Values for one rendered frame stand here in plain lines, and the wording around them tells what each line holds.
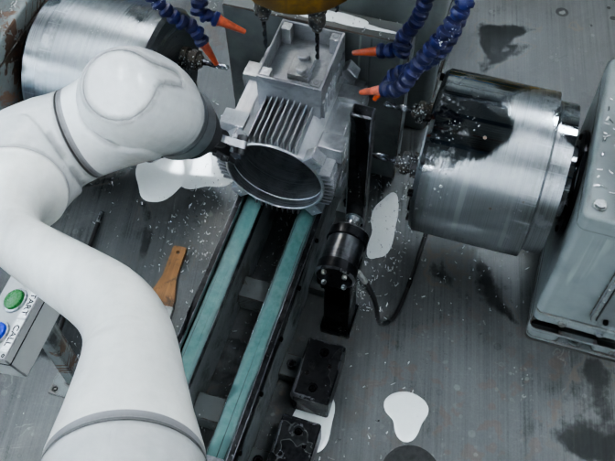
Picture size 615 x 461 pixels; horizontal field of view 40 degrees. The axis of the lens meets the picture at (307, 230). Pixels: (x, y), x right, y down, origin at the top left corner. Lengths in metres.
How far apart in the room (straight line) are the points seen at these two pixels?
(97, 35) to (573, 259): 0.76
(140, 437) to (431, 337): 0.95
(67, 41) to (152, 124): 0.51
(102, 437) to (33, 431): 0.91
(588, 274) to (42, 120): 0.76
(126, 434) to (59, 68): 0.90
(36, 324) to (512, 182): 0.66
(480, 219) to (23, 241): 0.67
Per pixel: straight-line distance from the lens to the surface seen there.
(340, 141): 1.25
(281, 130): 1.22
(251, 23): 1.36
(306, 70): 1.27
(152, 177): 1.58
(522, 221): 1.20
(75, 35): 1.33
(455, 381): 1.38
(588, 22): 1.89
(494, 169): 1.17
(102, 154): 0.89
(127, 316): 0.59
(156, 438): 0.50
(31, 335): 1.17
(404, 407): 1.35
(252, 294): 1.38
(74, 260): 0.68
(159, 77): 0.84
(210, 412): 1.31
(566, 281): 1.28
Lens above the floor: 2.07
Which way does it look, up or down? 58 degrees down
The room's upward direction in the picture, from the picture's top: 1 degrees counter-clockwise
